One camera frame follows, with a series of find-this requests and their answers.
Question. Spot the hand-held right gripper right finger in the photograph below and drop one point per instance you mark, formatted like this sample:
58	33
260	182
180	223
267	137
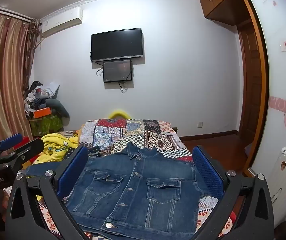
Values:
208	170

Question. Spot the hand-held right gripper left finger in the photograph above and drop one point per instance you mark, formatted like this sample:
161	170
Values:
73	170

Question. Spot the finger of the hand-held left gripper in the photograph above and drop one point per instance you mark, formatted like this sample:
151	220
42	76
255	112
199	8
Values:
31	148
10	141

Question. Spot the blue denim jacket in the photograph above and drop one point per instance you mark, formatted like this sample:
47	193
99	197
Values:
138	180

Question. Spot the yellow cartoon printed blanket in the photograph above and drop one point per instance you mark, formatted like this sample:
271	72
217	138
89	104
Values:
55	147

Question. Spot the green patterned cloth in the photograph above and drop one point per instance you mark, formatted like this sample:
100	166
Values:
46	126

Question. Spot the black dotted cloth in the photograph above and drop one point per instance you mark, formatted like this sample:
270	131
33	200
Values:
94	150

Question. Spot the orange box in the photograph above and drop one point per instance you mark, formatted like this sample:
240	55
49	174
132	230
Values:
42	112

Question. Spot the grey blue floor cloth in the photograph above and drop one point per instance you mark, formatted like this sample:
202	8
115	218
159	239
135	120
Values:
248	149

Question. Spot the grey pillow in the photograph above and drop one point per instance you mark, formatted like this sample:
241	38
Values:
58	106

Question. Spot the pile of clutter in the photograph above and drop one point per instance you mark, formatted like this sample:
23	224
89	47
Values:
39	95

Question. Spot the colourful patchwork blanket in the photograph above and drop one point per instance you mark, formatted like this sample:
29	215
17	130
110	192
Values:
158	135

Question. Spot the red striped curtain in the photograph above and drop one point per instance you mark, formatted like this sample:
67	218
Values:
5	80

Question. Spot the yellow plush object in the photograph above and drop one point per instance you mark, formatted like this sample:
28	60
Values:
118	113

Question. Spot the wooden room door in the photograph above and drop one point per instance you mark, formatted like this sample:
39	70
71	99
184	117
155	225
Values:
252	85

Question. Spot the white sliding wardrobe door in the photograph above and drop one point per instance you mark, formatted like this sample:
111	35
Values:
280	85

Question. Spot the white air conditioner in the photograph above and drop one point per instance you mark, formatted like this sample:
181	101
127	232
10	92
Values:
61	21

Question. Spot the wooden overhead cabinet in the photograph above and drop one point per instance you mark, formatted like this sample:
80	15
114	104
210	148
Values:
220	2

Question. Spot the white wall socket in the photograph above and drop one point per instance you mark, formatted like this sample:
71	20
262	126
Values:
200	124

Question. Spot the wooden bed frame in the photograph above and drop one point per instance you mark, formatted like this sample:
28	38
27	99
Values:
175	130

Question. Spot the small black wall monitor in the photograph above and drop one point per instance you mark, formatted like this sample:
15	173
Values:
117	71

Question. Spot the black wall television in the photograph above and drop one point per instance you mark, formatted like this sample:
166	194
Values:
116	44

